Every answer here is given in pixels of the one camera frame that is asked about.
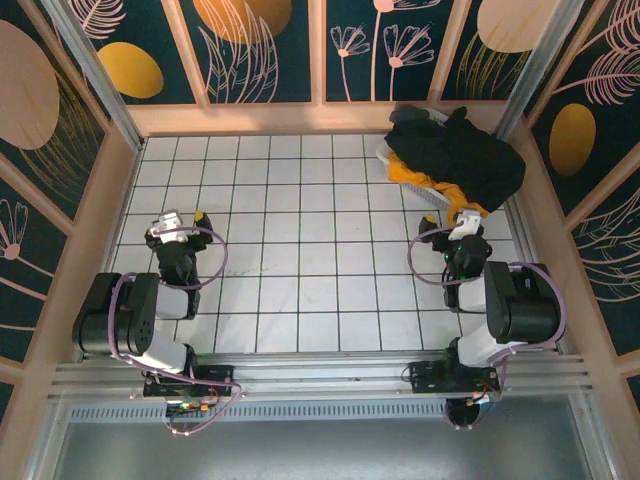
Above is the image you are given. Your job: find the black t-shirt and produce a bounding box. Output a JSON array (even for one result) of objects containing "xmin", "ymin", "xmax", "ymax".
[{"xmin": 384, "ymin": 105, "xmax": 527, "ymax": 217}]

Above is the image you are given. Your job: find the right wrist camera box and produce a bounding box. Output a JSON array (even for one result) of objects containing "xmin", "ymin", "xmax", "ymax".
[{"xmin": 447, "ymin": 209, "xmax": 484, "ymax": 242}]

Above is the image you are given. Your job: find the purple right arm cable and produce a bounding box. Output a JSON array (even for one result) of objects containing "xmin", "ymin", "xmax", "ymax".
[{"xmin": 408, "ymin": 224, "xmax": 569, "ymax": 431}]

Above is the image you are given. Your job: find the yellow t-shirt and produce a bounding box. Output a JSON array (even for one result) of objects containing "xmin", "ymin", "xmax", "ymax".
[{"xmin": 387, "ymin": 152, "xmax": 484, "ymax": 225}]

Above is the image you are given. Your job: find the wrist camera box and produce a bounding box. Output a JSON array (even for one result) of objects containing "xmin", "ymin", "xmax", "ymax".
[
  {"xmin": 447, "ymin": 209, "xmax": 484, "ymax": 242},
  {"xmin": 146, "ymin": 209, "xmax": 187, "ymax": 245}
]

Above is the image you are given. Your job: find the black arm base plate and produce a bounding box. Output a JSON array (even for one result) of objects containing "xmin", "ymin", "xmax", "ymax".
[
  {"xmin": 143, "ymin": 363, "xmax": 236, "ymax": 400},
  {"xmin": 402, "ymin": 359, "xmax": 501, "ymax": 396}
]

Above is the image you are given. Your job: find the perforated metal cable tray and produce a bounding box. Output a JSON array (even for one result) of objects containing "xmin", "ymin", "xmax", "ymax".
[{"xmin": 67, "ymin": 402, "xmax": 451, "ymax": 422}]

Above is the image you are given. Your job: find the aluminium frame post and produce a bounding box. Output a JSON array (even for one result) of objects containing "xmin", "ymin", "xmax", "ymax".
[
  {"xmin": 492, "ymin": 0, "xmax": 586, "ymax": 142},
  {"xmin": 42, "ymin": 0, "xmax": 147, "ymax": 151}
]

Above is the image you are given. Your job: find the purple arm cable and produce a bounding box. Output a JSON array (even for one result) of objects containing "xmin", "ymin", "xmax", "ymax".
[
  {"xmin": 107, "ymin": 225, "xmax": 246, "ymax": 437},
  {"xmin": 408, "ymin": 224, "xmax": 569, "ymax": 431}
]

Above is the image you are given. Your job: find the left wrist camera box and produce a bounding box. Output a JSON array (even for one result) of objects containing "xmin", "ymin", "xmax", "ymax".
[{"xmin": 146, "ymin": 209, "xmax": 187, "ymax": 245}]

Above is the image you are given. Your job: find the white plastic laundry basket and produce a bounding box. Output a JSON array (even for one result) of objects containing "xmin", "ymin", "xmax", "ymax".
[{"xmin": 374, "ymin": 107, "xmax": 454, "ymax": 210}]

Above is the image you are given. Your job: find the aluminium mounting rail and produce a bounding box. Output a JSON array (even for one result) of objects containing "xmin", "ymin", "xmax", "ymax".
[{"xmin": 47, "ymin": 351, "xmax": 594, "ymax": 401}]

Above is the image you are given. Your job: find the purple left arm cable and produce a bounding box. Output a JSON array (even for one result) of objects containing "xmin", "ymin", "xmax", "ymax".
[{"xmin": 107, "ymin": 225, "xmax": 246, "ymax": 437}]

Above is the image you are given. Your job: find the small electronics board with wires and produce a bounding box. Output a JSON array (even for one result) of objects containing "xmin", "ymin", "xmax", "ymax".
[
  {"xmin": 164, "ymin": 397, "xmax": 221, "ymax": 419},
  {"xmin": 443, "ymin": 389, "xmax": 501, "ymax": 431}
]

